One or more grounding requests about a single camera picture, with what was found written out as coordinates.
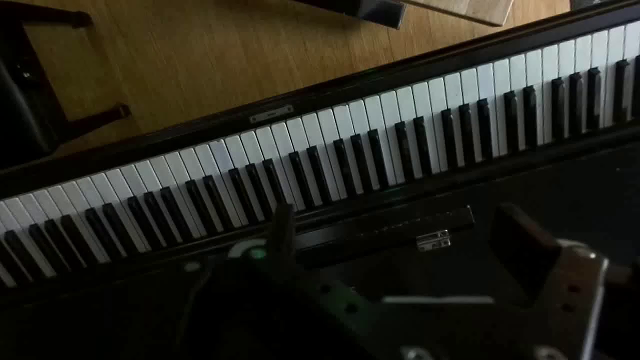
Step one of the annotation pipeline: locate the black digital piano keyboard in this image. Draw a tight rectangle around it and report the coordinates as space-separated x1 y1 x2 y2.
0 0 640 360

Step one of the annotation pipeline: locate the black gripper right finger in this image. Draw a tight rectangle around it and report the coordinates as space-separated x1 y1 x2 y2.
487 203 561 298

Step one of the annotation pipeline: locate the dark wooden piano bench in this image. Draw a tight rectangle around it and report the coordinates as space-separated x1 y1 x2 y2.
0 0 130 169

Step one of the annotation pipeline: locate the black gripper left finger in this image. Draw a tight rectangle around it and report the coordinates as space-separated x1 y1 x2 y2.
265 203 295 278

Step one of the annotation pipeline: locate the light wooden board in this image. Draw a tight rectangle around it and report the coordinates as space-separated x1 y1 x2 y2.
403 0 514 26

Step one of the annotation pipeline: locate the dark box on floor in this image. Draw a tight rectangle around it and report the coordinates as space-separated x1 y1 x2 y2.
298 0 403 28

